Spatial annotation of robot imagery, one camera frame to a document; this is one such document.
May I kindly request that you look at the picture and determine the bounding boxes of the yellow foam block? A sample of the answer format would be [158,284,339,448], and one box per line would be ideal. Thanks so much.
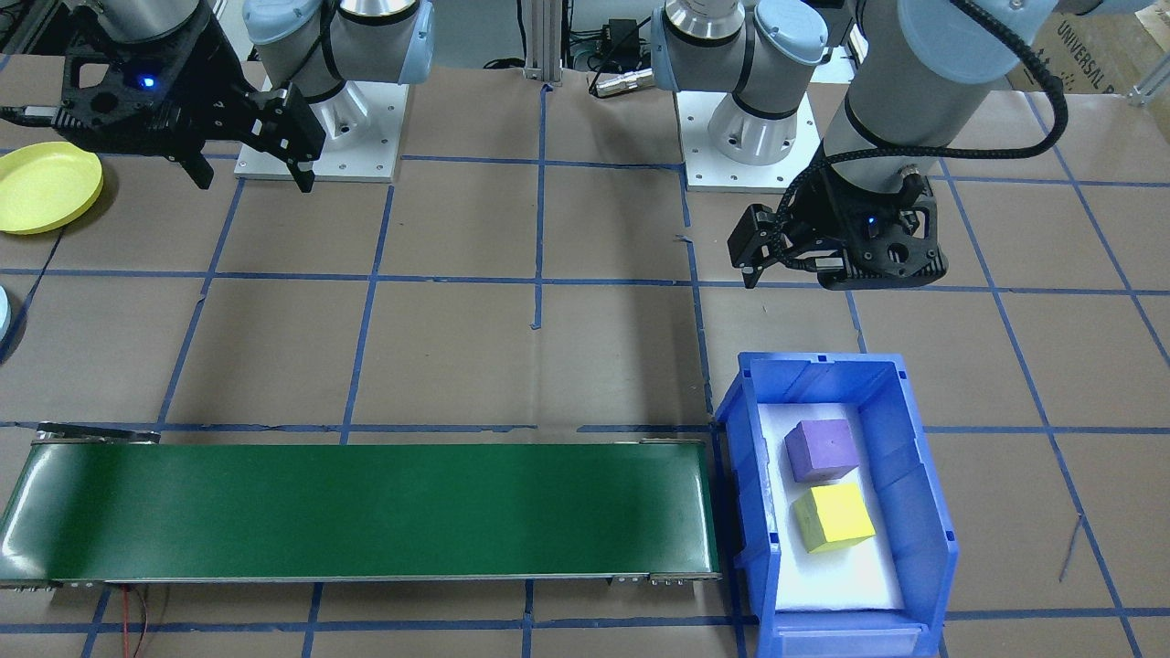
[791,483,877,554]

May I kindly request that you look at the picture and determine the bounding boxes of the thin red wire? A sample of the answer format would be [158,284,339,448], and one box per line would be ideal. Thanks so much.
[117,585,152,658]

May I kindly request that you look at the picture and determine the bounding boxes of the thin black wire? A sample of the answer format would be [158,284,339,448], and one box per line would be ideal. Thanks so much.
[135,587,171,658]

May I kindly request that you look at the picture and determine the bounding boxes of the blue plastic storage bin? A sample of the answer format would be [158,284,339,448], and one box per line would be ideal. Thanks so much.
[713,352,961,658]

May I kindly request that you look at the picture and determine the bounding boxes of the yellow round plate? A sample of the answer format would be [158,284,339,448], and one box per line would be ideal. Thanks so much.
[0,142,104,236]

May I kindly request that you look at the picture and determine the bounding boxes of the black braided cable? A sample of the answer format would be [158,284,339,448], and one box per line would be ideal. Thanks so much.
[777,0,1070,271]

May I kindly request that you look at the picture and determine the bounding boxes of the green conveyor belt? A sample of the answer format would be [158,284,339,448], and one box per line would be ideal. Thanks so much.
[0,423,723,590]

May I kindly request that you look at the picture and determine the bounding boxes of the silver metal connector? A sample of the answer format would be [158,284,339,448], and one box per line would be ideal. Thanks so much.
[590,69,655,98]

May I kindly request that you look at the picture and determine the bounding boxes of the white square base plate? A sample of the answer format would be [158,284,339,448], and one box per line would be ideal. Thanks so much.
[234,80,410,184]
[675,91,817,193]

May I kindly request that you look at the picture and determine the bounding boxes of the white foam pad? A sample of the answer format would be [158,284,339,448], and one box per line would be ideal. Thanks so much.
[757,400,906,613]

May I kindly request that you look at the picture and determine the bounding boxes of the black power adapter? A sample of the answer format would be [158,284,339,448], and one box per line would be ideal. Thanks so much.
[603,18,641,60]

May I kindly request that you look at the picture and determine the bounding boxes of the brown cardboard box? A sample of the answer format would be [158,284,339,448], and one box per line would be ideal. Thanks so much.
[1005,0,1170,97]

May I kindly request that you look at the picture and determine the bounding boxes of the purple foam block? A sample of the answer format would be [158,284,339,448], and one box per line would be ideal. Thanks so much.
[784,419,862,483]

